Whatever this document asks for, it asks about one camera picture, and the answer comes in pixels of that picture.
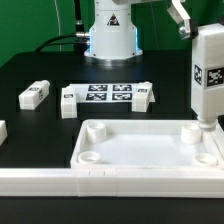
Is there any white block at left edge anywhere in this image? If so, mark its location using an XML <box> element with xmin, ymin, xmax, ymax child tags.
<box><xmin>0</xmin><ymin>120</ymin><xmax>7</xmax><ymax>146</ymax></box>

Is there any white desk tabletop tray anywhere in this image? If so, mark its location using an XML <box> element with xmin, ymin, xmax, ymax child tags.
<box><xmin>70</xmin><ymin>119</ymin><xmax>224</xmax><ymax>169</ymax></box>

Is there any white marker base plate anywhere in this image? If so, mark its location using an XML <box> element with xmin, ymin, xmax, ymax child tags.
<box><xmin>70</xmin><ymin>83</ymin><xmax>145</xmax><ymax>103</ymax></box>

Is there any black cable on table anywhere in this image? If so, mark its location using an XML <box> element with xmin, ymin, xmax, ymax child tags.
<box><xmin>34</xmin><ymin>31</ymin><xmax>91</xmax><ymax>54</ymax></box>

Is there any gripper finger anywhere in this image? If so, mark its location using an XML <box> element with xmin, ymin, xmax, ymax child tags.
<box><xmin>167</xmin><ymin>0</ymin><xmax>198</xmax><ymax>39</ymax></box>

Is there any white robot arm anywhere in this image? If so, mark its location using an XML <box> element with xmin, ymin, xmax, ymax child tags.
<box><xmin>84</xmin><ymin>0</ymin><xmax>198</xmax><ymax>67</ymax></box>

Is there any thin white cable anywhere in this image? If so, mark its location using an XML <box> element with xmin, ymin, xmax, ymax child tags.
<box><xmin>53</xmin><ymin>0</ymin><xmax>63</xmax><ymax>52</ymax></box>

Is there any white L-shaped fence wall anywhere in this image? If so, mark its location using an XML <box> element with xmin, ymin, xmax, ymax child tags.
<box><xmin>0</xmin><ymin>121</ymin><xmax>224</xmax><ymax>198</ymax></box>

